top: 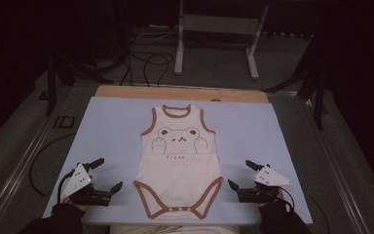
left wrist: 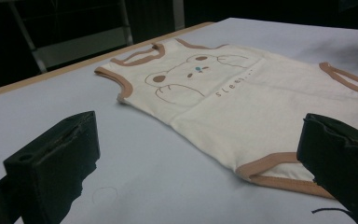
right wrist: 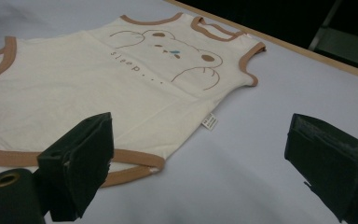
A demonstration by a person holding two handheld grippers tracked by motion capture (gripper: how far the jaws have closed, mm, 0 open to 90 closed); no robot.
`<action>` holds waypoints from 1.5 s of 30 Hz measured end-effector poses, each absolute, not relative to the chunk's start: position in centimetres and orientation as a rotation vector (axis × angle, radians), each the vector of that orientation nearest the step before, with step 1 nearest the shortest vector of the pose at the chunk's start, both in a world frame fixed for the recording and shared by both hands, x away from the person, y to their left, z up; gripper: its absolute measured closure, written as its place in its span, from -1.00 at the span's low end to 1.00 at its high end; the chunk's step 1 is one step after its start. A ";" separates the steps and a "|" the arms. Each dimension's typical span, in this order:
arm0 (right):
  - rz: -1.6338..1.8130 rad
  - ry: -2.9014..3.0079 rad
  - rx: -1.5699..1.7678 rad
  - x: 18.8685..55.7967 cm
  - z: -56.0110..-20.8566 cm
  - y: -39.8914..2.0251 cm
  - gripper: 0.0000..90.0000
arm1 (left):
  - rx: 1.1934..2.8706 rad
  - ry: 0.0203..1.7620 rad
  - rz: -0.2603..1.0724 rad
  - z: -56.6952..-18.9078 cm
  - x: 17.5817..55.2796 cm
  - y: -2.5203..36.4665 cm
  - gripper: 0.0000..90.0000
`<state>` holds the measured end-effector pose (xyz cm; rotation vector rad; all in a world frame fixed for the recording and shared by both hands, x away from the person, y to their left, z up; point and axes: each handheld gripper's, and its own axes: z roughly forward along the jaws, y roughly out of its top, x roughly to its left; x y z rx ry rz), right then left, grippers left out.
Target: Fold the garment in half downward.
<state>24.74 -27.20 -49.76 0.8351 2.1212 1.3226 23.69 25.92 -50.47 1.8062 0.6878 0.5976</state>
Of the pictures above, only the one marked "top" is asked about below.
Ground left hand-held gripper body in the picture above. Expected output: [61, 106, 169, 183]
[60, 163, 113, 208]

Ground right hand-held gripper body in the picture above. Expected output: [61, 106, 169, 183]
[237, 165, 295, 204]

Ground cream baby bodysuit brown trim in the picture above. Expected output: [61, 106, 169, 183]
[132, 104, 224, 220]

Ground person's right hand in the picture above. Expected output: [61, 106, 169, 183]
[258, 189, 285, 209]

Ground person's left hand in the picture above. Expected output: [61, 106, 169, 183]
[62, 198, 91, 213]

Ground light blue mat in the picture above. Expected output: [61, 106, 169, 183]
[42, 96, 314, 227]

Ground black tripod stand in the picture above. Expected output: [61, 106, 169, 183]
[262, 32, 328, 130]
[43, 53, 115, 117]

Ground wooden table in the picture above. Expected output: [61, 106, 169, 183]
[94, 85, 270, 104]

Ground white metal stand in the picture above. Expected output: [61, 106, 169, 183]
[173, 0, 270, 81]

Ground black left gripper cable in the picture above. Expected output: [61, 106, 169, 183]
[56, 171, 76, 205]

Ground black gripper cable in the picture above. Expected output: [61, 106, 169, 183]
[277, 186, 296, 211]
[56, 171, 76, 205]

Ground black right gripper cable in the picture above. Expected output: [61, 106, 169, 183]
[277, 186, 296, 211]

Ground aluminium floor rail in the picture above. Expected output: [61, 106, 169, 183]
[267, 91, 374, 234]
[0, 85, 76, 234]

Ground black looped floor cable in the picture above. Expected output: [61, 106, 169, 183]
[120, 52, 175, 88]

